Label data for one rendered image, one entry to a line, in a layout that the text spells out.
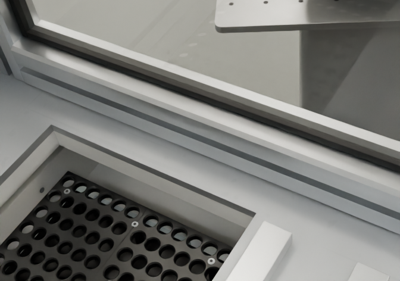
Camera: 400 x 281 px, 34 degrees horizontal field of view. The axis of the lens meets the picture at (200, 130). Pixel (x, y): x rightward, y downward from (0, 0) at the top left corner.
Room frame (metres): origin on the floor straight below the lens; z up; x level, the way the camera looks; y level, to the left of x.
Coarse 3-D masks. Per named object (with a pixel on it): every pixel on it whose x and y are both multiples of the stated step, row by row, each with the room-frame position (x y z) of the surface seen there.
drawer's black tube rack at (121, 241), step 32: (64, 192) 0.36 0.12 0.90; (32, 224) 0.34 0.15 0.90; (64, 224) 0.35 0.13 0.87; (96, 224) 0.32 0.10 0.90; (128, 224) 0.32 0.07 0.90; (0, 256) 0.31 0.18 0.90; (32, 256) 0.30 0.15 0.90; (64, 256) 0.30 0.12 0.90; (96, 256) 0.29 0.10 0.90; (128, 256) 0.31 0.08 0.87; (160, 256) 0.28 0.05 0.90; (192, 256) 0.28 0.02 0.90
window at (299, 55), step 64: (64, 0) 0.43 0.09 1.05; (128, 0) 0.39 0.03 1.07; (192, 0) 0.35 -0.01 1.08; (256, 0) 0.32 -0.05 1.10; (320, 0) 0.30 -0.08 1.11; (384, 0) 0.27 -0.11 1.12; (128, 64) 0.40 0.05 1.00; (192, 64) 0.36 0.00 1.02; (256, 64) 0.32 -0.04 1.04; (320, 64) 0.30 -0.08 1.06; (384, 64) 0.27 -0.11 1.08; (320, 128) 0.29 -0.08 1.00; (384, 128) 0.27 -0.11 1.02
